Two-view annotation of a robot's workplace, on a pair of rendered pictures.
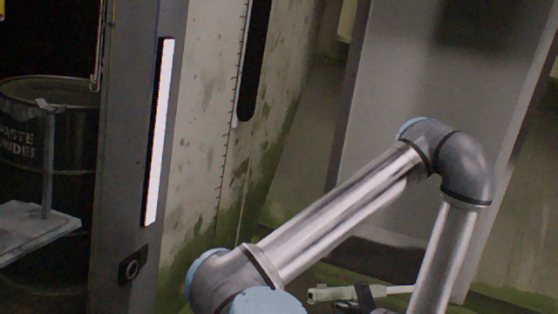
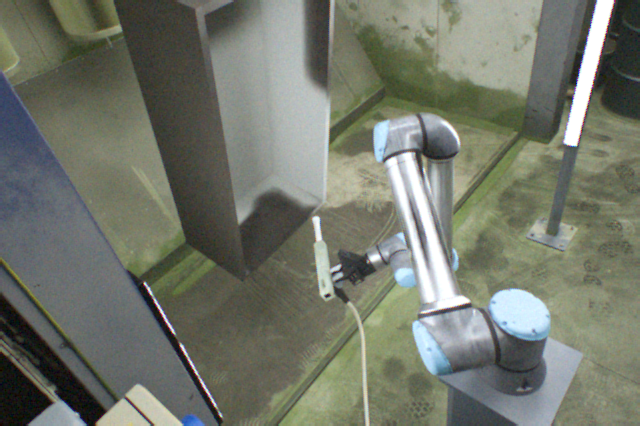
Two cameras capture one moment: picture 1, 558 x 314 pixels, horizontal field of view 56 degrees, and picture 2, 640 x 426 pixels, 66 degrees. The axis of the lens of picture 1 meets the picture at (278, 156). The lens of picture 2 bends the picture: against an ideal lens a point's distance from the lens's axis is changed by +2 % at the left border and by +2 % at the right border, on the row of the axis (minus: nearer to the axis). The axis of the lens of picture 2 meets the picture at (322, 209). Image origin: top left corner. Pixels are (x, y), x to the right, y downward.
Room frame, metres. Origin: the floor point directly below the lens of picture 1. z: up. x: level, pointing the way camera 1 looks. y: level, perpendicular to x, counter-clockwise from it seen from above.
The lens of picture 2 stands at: (0.87, 0.83, 2.00)
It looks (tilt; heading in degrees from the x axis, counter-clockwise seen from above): 40 degrees down; 300
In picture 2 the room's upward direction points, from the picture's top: 11 degrees counter-clockwise
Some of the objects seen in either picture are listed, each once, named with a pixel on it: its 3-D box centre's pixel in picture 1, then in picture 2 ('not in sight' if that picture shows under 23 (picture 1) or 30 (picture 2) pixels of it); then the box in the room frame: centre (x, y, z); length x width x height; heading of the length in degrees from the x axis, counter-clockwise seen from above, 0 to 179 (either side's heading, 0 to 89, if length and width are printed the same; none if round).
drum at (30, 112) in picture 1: (64, 180); not in sight; (2.30, 0.98, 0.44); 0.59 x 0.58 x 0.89; 54
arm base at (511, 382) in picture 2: not in sight; (511, 355); (0.84, -0.04, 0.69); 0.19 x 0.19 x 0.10
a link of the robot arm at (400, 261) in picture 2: not in sight; (407, 268); (1.24, -0.35, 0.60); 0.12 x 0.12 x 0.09; 32
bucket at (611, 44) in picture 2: not in sight; (590, 63); (0.61, -3.07, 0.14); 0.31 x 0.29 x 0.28; 73
